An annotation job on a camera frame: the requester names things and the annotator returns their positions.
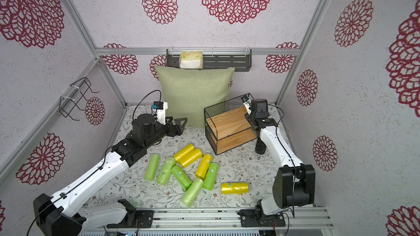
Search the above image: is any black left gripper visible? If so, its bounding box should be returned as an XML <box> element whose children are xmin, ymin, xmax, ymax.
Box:
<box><xmin>144</xmin><ymin>116</ymin><xmax>187</xmax><ymax>149</ymax></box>

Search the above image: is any yellow roll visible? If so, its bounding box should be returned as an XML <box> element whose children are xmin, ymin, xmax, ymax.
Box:
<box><xmin>195</xmin><ymin>154</ymin><xmax>213</xmax><ymax>180</ymax></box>
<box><xmin>221</xmin><ymin>182</ymin><xmax>249</xmax><ymax>194</ymax></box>
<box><xmin>173</xmin><ymin>144</ymin><xmax>195</xmax><ymax>163</ymax></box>
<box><xmin>179</xmin><ymin>148</ymin><xmax>202</xmax><ymax>168</ymax></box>

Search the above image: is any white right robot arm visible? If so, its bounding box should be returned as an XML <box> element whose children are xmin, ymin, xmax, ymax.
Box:
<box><xmin>241</xmin><ymin>96</ymin><xmax>316</xmax><ymax>217</ymax></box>

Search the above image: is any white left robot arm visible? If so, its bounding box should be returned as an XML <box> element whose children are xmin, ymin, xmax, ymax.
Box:
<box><xmin>33</xmin><ymin>114</ymin><xmax>188</xmax><ymax>236</ymax></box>

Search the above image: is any black trash bag roll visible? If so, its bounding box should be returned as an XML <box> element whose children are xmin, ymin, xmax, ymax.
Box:
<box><xmin>255</xmin><ymin>138</ymin><xmax>266</xmax><ymax>155</ymax></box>

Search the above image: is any green cushion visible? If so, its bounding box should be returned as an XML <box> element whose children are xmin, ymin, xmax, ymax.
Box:
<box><xmin>155</xmin><ymin>66</ymin><xmax>235</xmax><ymax>128</ymax></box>

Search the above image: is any green roll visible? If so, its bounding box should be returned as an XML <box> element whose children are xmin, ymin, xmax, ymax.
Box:
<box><xmin>156</xmin><ymin>157</ymin><xmax>177</xmax><ymax>185</ymax></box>
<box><xmin>203</xmin><ymin>162</ymin><xmax>219</xmax><ymax>191</ymax></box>
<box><xmin>144</xmin><ymin>154</ymin><xmax>160</xmax><ymax>181</ymax></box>
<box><xmin>180</xmin><ymin>178</ymin><xmax>203</xmax><ymax>208</ymax></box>

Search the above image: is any green roll far left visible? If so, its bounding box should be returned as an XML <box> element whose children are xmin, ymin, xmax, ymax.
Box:
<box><xmin>144</xmin><ymin>154</ymin><xmax>160</xmax><ymax>181</ymax></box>

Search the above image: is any green roll middle diagonal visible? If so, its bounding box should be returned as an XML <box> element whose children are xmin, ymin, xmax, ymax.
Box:
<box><xmin>171</xmin><ymin>165</ymin><xmax>192</xmax><ymax>191</ymax></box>

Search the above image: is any white yellow sponge pack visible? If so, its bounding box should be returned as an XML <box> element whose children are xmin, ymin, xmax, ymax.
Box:
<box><xmin>179</xmin><ymin>51</ymin><xmax>203</xmax><ymax>69</ymax></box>

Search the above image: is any green roll right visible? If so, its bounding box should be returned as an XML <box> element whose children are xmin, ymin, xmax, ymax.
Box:
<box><xmin>203</xmin><ymin>162</ymin><xmax>219</xmax><ymax>191</ymax></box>

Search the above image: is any green roll front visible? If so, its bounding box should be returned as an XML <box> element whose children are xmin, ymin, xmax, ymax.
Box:
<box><xmin>180</xmin><ymin>178</ymin><xmax>203</xmax><ymax>208</ymax></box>

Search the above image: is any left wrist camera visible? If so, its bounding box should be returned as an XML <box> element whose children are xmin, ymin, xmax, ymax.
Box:
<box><xmin>152</xmin><ymin>101</ymin><xmax>168</xmax><ymax>125</ymax></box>

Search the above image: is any grey wall rack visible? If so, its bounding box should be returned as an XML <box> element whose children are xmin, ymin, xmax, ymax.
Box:
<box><xmin>166</xmin><ymin>49</ymin><xmax>252</xmax><ymax>72</ymax></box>

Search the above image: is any metal base rail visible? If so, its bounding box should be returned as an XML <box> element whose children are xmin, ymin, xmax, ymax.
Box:
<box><xmin>85</xmin><ymin>207</ymin><xmax>337</xmax><ymax>236</ymax></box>

